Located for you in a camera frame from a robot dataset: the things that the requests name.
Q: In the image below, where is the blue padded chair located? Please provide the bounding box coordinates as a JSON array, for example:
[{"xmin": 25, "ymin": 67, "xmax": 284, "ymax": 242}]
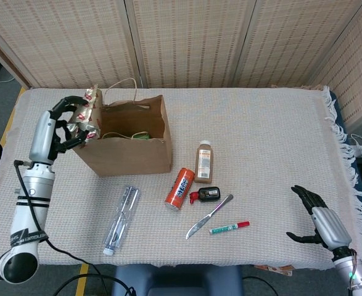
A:
[{"xmin": 111, "ymin": 264, "xmax": 245, "ymax": 296}]

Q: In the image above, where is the orange printed carton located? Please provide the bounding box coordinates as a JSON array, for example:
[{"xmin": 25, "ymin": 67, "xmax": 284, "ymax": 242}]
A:
[{"xmin": 253, "ymin": 264, "xmax": 293, "ymax": 277}]

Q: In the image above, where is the white woven tablecloth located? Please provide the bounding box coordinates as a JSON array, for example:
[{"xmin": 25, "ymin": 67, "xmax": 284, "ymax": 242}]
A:
[{"xmin": 0, "ymin": 85, "xmax": 362, "ymax": 268}]

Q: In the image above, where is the black bottle red cap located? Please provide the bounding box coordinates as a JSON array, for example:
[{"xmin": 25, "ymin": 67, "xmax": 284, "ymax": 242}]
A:
[{"xmin": 189, "ymin": 186, "xmax": 221, "ymax": 204}]

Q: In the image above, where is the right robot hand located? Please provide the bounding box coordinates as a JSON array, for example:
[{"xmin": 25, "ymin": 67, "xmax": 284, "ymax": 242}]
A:
[{"xmin": 286, "ymin": 184, "xmax": 353, "ymax": 250}]

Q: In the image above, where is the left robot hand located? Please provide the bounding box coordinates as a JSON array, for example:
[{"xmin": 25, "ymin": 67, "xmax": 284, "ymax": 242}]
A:
[{"xmin": 28, "ymin": 95, "xmax": 91, "ymax": 166}]

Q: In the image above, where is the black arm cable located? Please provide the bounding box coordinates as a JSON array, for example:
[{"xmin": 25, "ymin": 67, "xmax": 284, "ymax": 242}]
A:
[{"xmin": 14, "ymin": 159, "xmax": 137, "ymax": 296}]

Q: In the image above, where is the brown paper bag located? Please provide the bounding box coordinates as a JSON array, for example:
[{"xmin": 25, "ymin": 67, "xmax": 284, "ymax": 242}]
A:
[{"xmin": 72, "ymin": 78, "xmax": 172, "ymax": 178}]

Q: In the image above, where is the clear plastic water bottle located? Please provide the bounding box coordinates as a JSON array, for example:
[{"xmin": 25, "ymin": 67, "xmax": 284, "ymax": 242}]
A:
[{"xmin": 102, "ymin": 185, "xmax": 141, "ymax": 256}]

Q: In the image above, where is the woven bamboo screen panel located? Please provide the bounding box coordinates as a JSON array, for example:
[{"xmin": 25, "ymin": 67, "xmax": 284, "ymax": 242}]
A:
[
  {"xmin": 125, "ymin": 0, "xmax": 257, "ymax": 89},
  {"xmin": 232, "ymin": 0, "xmax": 362, "ymax": 89},
  {"xmin": 308, "ymin": 0, "xmax": 362, "ymax": 129},
  {"xmin": 0, "ymin": 0, "xmax": 141, "ymax": 90}
]

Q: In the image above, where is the foil snack packet red print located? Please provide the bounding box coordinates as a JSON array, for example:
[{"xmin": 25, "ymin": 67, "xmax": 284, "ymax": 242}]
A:
[{"xmin": 68, "ymin": 83, "xmax": 104, "ymax": 144}]

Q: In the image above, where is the brown juice bottle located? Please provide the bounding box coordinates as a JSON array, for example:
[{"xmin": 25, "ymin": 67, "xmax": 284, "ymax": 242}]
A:
[{"xmin": 194, "ymin": 140, "xmax": 214, "ymax": 184}]

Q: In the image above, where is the orange Arctic Ocean can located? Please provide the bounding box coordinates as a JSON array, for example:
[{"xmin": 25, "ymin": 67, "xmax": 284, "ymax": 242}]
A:
[{"xmin": 164, "ymin": 167, "xmax": 196, "ymax": 211}]

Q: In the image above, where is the green marker red cap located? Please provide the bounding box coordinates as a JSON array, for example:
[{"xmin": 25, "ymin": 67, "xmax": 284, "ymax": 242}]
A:
[{"xmin": 210, "ymin": 220, "xmax": 250, "ymax": 236}]

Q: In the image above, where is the metal table knife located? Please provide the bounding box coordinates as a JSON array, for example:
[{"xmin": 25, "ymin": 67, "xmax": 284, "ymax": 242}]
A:
[{"xmin": 185, "ymin": 193, "xmax": 234, "ymax": 241}]

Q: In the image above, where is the black floor cable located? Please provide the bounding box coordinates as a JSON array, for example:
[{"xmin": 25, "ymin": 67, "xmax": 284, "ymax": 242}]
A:
[{"xmin": 242, "ymin": 276, "xmax": 276, "ymax": 296}]

